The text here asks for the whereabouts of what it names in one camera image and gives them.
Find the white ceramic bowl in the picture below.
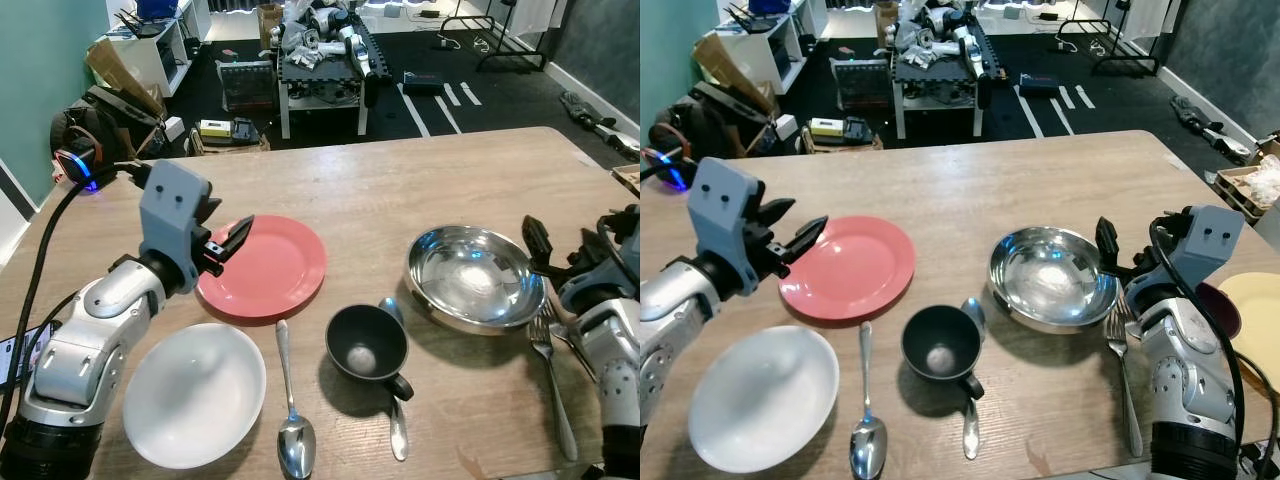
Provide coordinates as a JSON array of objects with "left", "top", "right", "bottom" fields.
[
  {"left": 122, "top": 322, "right": 268, "bottom": 471},
  {"left": 687, "top": 325, "right": 841, "bottom": 475}
]

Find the black plug with blue light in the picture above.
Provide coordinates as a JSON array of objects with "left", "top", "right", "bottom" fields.
[
  {"left": 645, "top": 146, "right": 693, "bottom": 193},
  {"left": 53, "top": 143, "right": 103, "bottom": 193}
]

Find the white cart with robot parts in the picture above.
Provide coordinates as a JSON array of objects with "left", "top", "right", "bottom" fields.
[
  {"left": 277, "top": 5, "right": 376, "bottom": 140},
  {"left": 892, "top": 5, "right": 993, "bottom": 140}
]

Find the large silver spoon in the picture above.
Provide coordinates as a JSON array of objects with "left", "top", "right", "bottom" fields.
[
  {"left": 274, "top": 319, "right": 318, "bottom": 480},
  {"left": 849, "top": 320, "right": 889, "bottom": 480}
]

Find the black tool on floor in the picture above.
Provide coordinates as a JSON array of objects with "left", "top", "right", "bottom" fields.
[
  {"left": 559, "top": 89, "right": 641, "bottom": 153},
  {"left": 1169, "top": 94, "right": 1257, "bottom": 167}
]

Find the dark maroon bowl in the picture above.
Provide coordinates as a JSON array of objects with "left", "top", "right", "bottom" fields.
[{"left": 1194, "top": 282, "right": 1243, "bottom": 343}]

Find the white shelf unit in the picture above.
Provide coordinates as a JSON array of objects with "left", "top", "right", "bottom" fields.
[
  {"left": 95, "top": 0, "right": 213, "bottom": 98},
  {"left": 715, "top": 0, "right": 829, "bottom": 98}
]

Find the brown cardboard sheet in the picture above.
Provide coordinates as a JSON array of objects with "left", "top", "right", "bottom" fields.
[
  {"left": 692, "top": 34, "right": 778, "bottom": 118},
  {"left": 86, "top": 37, "right": 167, "bottom": 118}
]

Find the black plastic crate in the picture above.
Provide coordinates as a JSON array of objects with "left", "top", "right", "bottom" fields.
[
  {"left": 217, "top": 59, "right": 280, "bottom": 112},
  {"left": 834, "top": 57, "right": 897, "bottom": 110}
]

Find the black smartphone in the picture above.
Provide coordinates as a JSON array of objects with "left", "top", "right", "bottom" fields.
[{"left": 0, "top": 320, "right": 58, "bottom": 393}]

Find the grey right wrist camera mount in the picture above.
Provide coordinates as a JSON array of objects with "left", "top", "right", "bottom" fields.
[
  {"left": 1165, "top": 205, "right": 1247, "bottom": 293},
  {"left": 612, "top": 215, "right": 641, "bottom": 293}
]

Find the silver cutlery piece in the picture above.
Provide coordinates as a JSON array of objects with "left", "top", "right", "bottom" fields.
[{"left": 546, "top": 305, "right": 601, "bottom": 386}]

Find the small silver spoon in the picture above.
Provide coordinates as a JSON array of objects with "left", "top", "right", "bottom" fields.
[
  {"left": 959, "top": 296, "right": 988, "bottom": 462},
  {"left": 379, "top": 296, "right": 411, "bottom": 463}
]

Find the black backpack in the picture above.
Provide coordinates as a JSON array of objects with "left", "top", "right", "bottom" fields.
[
  {"left": 649, "top": 81, "right": 773, "bottom": 163},
  {"left": 50, "top": 84, "right": 167, "bottom": 167}
]

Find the pale yellow plate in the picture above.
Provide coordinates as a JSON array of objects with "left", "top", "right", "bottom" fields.
[{"left": 1215, "top": 271, "right": 1280, "bottom": 393}]

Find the brown paper bag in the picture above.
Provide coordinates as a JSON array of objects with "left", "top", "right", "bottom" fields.
[
  {"left": 874, "top": 0, "right": 900, "bottom": 50},
  {"left": 256, "top": 2, "right": 285, "bottom": 52}
]

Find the black cup with handle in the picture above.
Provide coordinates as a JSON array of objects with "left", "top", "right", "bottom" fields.
[
  {"left": 900, "top": 304, "right": 987, "bottom": 402},
  {"left": 325, "top": 303, "right": 416, "bottom": 403}
]

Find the dark blue flat box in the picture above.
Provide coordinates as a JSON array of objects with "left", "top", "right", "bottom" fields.
[
  {"left": 402, "top": 69, "right": 447, "bottom": 99},
  {"left": 1017, "top": 71, "right": 1064, "bottom": 99}
]

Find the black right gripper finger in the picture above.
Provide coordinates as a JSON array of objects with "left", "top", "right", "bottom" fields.
[
  {"left": 598, "top": 204, "right": 641, "bottom": 247},
  {"left": 1094, "top": 215, "right": 1125, "bottom": 275},
  {"left": 521, "top": 215, "right": 555, "bottom": 275},
  {"left": 1155, "top": 206, "right": 1193, "bottom": 242}
]

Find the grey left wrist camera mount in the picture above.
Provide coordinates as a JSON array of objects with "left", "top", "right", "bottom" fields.
[
  {"left": 688, "top": 157, "right": 768, "bottom": 297},
  {"left": 138, "top": 160, "right": 212, "bottom": 293}
]

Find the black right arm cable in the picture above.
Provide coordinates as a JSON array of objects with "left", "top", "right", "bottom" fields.
[{"left": 1147, "top": 218, "right": 1247, "bottom": 426}]

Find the silver fork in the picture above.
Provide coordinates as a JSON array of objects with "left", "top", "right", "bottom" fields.
[
  {"left": 527, "top": 303, "right": 581, "bottom": 464},
  {"left": 1104, "top": 303, "right": 1145, "bottom": 460}
]

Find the red round plate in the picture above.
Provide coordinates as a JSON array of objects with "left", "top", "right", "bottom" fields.
[
  {"left": 196, "top": 214, "right": 329, "bottom": 324},
  {"left": 778, "top": 214, "right": 917, "bottom": 324}
]

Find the shiny steel bowl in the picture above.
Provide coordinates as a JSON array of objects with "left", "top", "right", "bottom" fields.
[
  {"left": 987, "top": 226, "right": 1122, "bottom": 335},
  {"left": 404, "top": 225, "right": 549, "bottom": 337}
]

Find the yellow and black battery charger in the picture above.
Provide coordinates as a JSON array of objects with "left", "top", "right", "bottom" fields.
[
  {"left": 197, "top": 117, "right": 262, "bottom": 147},
  {"left": 807, "top": 116, "right": 872, "bottom": 147}
]

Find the black metal rack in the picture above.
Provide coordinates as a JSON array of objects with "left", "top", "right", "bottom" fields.
[
  {"left": 439, "top": 0, "right": 550, "bottom": 74},
  {"left": 1059, "top": 0, "right": 1163, "bottom": 77}
]

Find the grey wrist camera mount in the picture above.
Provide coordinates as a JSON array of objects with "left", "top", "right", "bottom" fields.
[
  {"left": 612, "top": 215, "right": 641, "bottom": 293},
  {"left": 1165, "top": 205, "right": 1247, "bottom": 293},
  {"left": 688, "top": 157, "right": 768, "bottom": 297},
  {"left": 138, "top": 160, "right": 212, "bottom": 293}
]

